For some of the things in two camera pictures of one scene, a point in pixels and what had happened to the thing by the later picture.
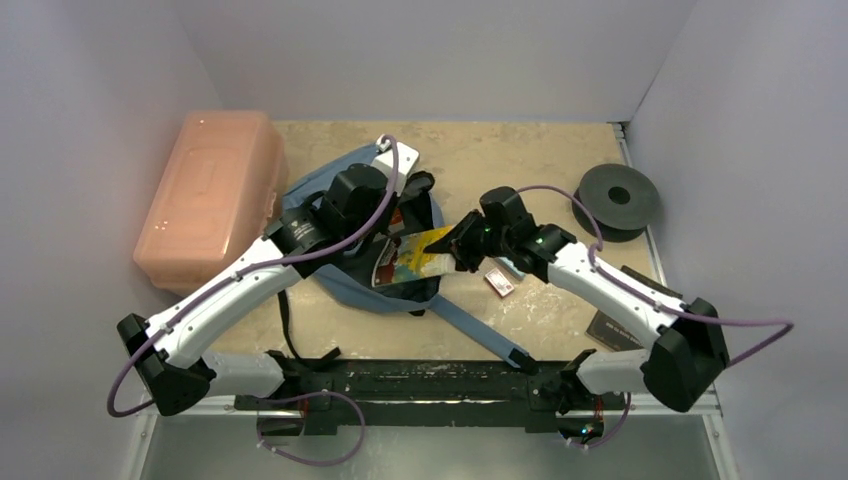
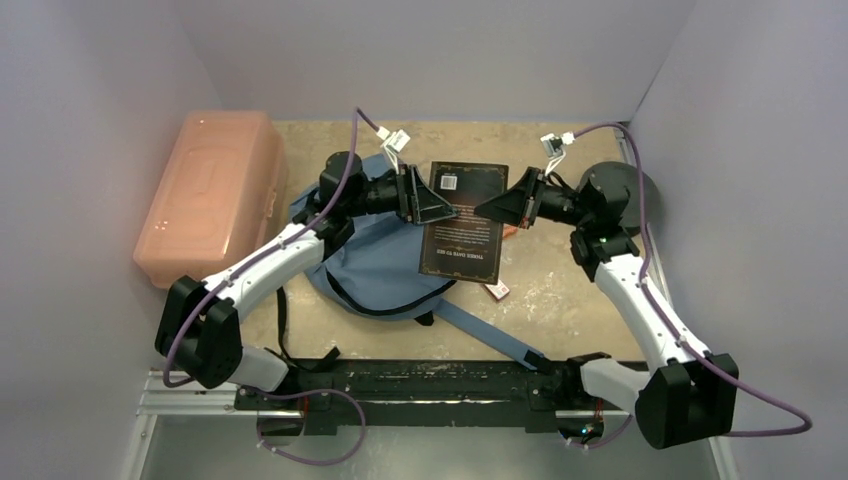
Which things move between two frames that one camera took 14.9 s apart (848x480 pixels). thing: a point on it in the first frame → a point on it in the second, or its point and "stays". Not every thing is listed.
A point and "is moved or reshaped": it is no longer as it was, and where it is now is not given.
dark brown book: x=614 y=335 → x=467 y=246
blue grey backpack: x=348 y=276 is moved or reshaped
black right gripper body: x=468 y=240 → x=532 y=198
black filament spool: x=621 y=200 stays
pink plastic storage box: x=216 y=197 stays
